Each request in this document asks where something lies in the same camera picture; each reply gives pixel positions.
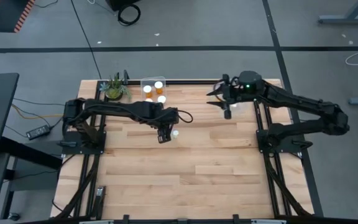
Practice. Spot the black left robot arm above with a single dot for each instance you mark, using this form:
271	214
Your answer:
120	109

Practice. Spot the small white-capped pill bottle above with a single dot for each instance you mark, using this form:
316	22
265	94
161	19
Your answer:
175	134

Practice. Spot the black rail-mounted box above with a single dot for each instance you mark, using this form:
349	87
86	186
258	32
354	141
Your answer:
99	193

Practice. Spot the black mat orange striped edge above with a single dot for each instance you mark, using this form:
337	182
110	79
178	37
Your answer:
2	15

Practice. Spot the potted green succulent plant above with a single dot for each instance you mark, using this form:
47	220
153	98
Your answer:
113	91

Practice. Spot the black floor box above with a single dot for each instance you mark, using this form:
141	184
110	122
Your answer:
120	3

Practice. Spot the large amber orange-pill bottle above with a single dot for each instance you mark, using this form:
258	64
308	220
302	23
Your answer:
148	100

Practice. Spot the clear plastic bin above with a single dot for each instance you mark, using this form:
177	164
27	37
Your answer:
241	112
144	81

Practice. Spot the small black floor puck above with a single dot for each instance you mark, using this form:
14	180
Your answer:
13	216

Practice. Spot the large amber capsule pill bottle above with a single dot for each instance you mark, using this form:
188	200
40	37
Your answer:
161	99

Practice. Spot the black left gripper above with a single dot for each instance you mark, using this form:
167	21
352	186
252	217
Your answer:
168	119

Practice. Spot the medium amber pill bottle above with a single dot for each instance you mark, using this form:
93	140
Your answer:
147	88
158	84

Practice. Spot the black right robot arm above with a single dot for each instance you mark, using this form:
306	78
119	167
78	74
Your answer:
300	101

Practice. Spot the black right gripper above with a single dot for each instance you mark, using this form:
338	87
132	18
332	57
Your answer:
232	93

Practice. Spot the black power adapter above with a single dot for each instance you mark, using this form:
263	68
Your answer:
38	132

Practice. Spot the black aluminium table frame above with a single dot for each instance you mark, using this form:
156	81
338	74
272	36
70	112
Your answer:
191	82

